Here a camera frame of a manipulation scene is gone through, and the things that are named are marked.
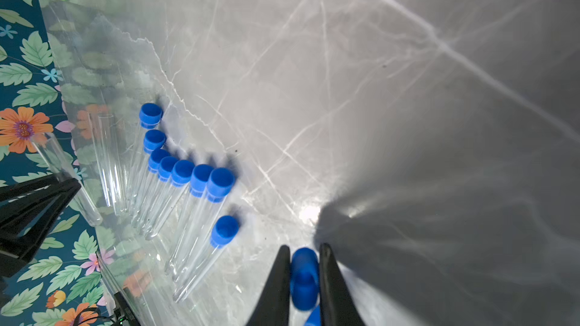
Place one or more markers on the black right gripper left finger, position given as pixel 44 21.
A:
pixel 273 305

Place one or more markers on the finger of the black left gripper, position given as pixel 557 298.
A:
pixel 29 211

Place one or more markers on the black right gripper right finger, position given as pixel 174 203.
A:
pixel 336 304

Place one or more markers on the blue stopper removed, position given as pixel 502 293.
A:
pixel 315 318
pixel 304 279

